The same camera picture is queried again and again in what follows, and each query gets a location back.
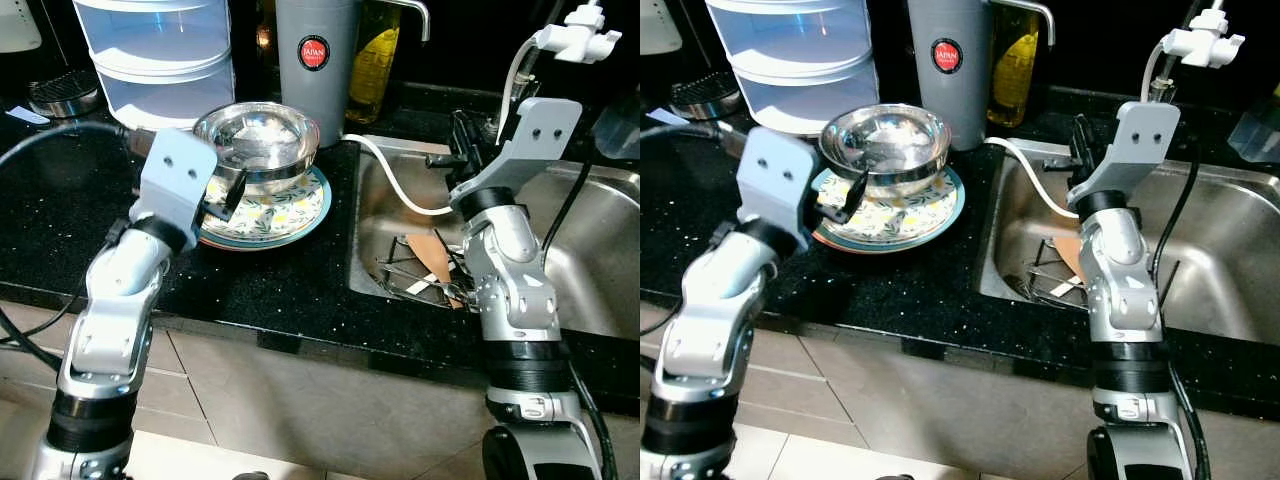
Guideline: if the stainless steel bowl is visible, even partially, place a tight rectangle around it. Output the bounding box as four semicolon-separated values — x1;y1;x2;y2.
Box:
191;101;322;197
817;102;954;199

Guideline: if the floral plate with teal rim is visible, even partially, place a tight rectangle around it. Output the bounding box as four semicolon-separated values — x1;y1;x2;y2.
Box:
809;164;968;255
195;164;334;253

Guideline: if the clear filter tube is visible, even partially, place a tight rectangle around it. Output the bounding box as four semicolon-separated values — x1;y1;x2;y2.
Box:
496;38;542;142
1139;44;1173;104

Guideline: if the yellow oil bottle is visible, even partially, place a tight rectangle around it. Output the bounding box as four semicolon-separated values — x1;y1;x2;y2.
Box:
986;0;1042;130
345;0;402;125

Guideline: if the brown wooden board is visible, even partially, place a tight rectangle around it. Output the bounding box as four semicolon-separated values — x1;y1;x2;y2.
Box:
399;234;453;288
1051;235;1088;288

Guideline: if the chrome tap spout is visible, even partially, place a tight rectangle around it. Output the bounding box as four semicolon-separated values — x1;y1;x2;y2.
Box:
384;0;432;43
990;0;1057;50

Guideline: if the grey canister with red sticker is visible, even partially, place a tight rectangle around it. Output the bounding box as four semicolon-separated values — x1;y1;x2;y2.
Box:
906;0;994;152
274;0;362;122

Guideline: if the white tap filter fitting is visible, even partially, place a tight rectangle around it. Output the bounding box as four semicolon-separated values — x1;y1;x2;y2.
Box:
1159;2;1247;70
532;3;624;65

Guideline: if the white translucent water dispenser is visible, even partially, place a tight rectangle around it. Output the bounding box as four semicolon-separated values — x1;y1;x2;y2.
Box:
71;0;237;132
704;0;882;137

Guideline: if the clear plastic container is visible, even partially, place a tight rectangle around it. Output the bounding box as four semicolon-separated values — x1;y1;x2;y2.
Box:
1227;84;1280;167
594;94;641;162

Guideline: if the stainless steel sink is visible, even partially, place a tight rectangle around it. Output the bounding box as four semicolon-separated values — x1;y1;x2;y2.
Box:
347;134;641;342
977;139;1280;347

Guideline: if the black round ribbed dish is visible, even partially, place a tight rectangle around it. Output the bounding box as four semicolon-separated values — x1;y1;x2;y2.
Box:
667;71;742;122
27;69;102;120

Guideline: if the white rounded appliance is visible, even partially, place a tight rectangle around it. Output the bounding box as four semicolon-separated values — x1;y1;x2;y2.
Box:
0;0;44;54
640;0;684;57

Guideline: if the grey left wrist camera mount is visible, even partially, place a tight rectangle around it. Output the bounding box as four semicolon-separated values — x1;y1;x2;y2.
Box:
735;126;827;253
130;127;220;252

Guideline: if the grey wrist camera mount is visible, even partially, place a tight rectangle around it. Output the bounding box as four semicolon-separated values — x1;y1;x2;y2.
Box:
735;126;827;253
130;127;220;252
450;97;584;212
1065;100;1183;213

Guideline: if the white hose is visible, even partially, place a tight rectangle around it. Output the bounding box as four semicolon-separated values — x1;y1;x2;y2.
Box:
342;132;457;217
984;136;1082;220

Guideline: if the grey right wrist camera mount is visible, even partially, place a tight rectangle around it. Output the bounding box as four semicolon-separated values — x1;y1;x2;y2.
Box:
450;97;584;212
1065;100;1183;213

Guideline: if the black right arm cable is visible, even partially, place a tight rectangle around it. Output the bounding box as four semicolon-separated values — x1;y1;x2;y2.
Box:
540;158;617;480
1148;150;1213;480

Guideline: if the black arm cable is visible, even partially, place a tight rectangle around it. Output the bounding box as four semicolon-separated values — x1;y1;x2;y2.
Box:
0;119;133;373
1148;150;1213;480
640;121;749;339
540;158;617;480

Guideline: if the metal wire rack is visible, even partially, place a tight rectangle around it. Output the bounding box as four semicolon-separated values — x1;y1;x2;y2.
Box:
374;234;473;309
1018;237;1093;313

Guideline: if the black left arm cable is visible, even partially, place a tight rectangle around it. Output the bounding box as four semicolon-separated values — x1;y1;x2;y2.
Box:
0;119;133;373
640;121;749;339

